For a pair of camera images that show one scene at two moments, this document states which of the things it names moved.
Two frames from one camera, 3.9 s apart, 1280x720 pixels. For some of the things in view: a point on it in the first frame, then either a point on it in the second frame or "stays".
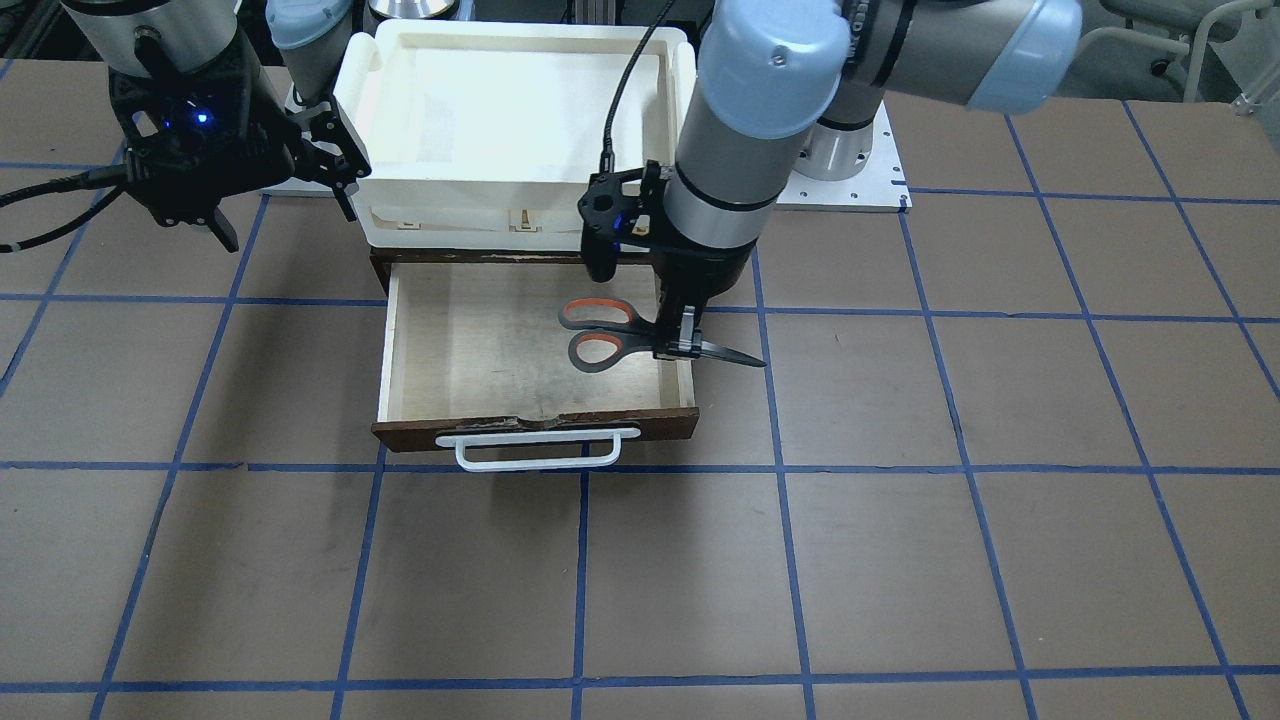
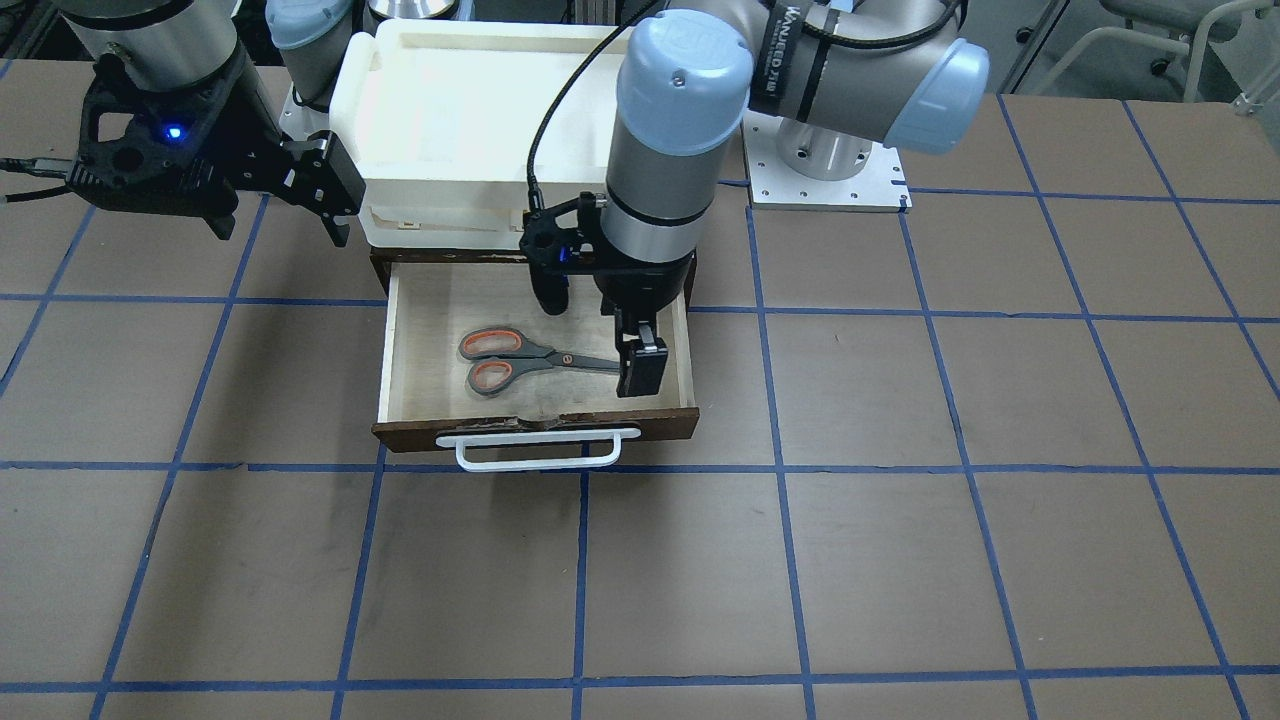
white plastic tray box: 484,136 stays
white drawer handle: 525,463 stays
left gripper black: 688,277 → 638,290
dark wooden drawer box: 471,342 stays
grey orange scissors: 614,330 → 502,356
